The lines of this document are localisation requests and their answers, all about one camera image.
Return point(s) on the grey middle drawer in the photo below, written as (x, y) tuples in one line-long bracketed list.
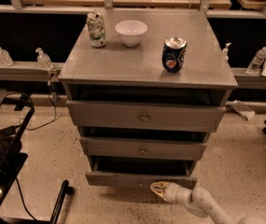
[(150, 144)]

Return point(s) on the blue pepsi can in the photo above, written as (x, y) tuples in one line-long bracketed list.
[(173, 54)]

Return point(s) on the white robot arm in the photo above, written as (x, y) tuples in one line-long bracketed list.
[(199, 202)]

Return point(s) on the clear pump bottle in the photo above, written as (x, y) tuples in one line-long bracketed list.
[(225, 51), (43, 59), (5, 58)]

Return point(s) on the grey bottom drawer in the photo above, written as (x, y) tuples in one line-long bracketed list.
[(139, 173)]

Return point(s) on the clear water bottle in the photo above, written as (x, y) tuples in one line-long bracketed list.
[(257, 61)]

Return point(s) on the green white soda can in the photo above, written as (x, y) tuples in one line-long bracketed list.
[(96, 28)]

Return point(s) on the grey top drawer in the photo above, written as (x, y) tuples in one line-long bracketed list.
[(166, 110)]

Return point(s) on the clear pump bottle far left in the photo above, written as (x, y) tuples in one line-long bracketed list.
[(5, 58)]

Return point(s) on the black chair leg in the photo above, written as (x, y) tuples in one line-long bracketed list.
[(65, 190)]

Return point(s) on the clear pump bottle right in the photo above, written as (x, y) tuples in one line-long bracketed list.
[(225, 51)]

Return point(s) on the grey drawer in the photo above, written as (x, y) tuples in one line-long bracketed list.
[(150, 144), (139, 173), (166, 110)]

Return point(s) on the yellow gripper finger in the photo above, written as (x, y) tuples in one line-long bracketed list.
[(160, 188)]

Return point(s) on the black chair with straps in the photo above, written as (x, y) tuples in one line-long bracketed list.
[(11, 158)]

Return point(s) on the white bowl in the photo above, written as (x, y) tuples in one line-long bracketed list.
[(131, 32)]

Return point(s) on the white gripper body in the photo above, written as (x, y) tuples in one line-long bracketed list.
[(171, 192)]

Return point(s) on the grey box on floor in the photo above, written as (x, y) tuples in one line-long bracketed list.
[(242, 110)]

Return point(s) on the grey three-drawer cabinet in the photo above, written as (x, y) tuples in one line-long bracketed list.
[(116, 67)]

